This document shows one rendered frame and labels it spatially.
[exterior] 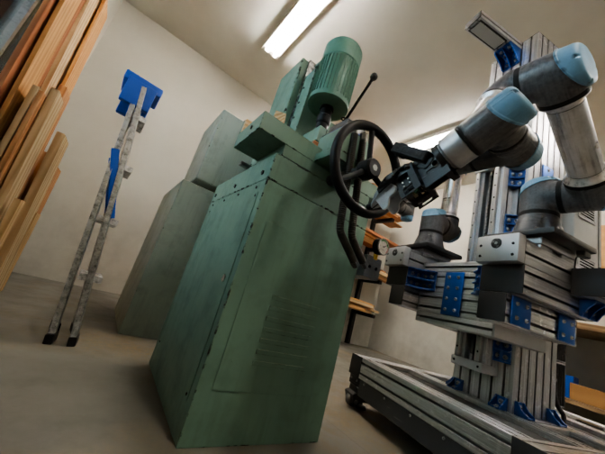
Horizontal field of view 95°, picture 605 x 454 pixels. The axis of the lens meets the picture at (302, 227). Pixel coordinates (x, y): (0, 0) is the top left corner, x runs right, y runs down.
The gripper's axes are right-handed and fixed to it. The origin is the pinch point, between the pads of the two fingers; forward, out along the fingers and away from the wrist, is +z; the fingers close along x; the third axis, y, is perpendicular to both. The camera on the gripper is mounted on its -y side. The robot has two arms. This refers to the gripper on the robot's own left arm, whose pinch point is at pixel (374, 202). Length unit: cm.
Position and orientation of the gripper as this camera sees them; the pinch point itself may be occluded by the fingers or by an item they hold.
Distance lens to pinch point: 75.6
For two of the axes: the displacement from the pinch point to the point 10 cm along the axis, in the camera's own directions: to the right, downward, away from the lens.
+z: -5.8, 5.2, 6.3
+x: 8.1, 2.9, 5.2
